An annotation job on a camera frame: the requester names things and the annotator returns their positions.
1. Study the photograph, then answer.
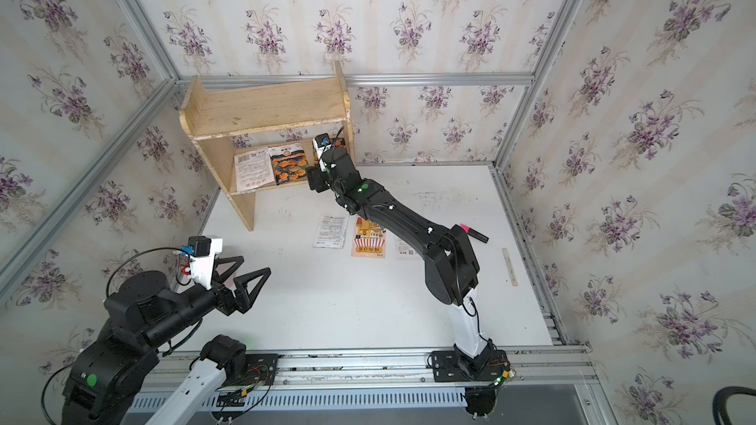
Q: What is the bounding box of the white printed seed packet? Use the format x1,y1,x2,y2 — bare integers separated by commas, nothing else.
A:
313,214,348,249

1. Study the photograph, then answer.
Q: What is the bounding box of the colourful cartoon seed packet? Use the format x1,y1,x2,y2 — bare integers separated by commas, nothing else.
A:
352,216,387,259

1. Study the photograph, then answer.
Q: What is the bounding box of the pink white seed packet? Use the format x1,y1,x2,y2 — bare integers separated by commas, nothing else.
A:
396,239,419,260

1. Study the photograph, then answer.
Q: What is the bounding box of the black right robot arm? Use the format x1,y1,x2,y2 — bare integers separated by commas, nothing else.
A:
306,148,511,387

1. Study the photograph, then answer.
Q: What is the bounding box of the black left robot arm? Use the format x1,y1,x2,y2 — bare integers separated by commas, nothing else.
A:
61,256,272,424

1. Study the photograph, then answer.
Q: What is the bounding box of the orange marigold seed packet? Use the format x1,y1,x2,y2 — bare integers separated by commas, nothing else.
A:
268,143,309,186

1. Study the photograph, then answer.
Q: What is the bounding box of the white text seed packet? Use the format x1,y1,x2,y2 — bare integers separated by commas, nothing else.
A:
234,148,276,192

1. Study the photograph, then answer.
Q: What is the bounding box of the wooden two-tier shelf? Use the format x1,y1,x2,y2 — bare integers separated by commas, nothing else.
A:
179,61,354,231

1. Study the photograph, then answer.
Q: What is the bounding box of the pink marker pen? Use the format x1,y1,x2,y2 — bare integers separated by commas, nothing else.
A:
460,224,489,244

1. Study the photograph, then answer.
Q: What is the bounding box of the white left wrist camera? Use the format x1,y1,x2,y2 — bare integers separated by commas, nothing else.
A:
180,235,224,290

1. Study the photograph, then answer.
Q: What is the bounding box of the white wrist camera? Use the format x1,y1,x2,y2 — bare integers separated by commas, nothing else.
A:
180,235,224,290
312,133,334,172

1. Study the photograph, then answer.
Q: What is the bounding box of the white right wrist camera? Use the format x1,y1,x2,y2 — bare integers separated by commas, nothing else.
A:
312,133,334,172

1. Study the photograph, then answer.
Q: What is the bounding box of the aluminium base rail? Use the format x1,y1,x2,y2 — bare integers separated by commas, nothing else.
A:
197,346,600,417

